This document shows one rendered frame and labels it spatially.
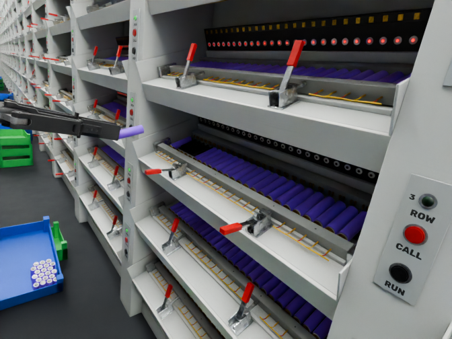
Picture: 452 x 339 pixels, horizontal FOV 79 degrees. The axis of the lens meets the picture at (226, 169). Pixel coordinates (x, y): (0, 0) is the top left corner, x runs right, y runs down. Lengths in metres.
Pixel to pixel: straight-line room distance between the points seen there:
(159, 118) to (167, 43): 0.20
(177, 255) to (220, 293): 0.16
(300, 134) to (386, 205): 0.13
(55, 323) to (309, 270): 0.88
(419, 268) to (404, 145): 0.12
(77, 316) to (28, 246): 0.37
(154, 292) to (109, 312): 0.24
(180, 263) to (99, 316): 0.47
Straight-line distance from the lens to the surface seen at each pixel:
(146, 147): 0.80
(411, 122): 0.31
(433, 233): 0.32
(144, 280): 0.97
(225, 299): 0.62
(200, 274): 0.67
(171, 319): 0.86
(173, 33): 0.81
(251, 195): 0.50
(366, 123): 0.34
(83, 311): 1.14
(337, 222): 0.45
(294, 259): 0.42
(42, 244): 1.35
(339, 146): 0.35
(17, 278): 1.27
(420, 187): 0.31
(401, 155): 0.31
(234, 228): 0.42
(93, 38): 1.46
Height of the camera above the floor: 0.78
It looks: 17 degrees down
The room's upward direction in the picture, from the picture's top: 8 degrees clockwise
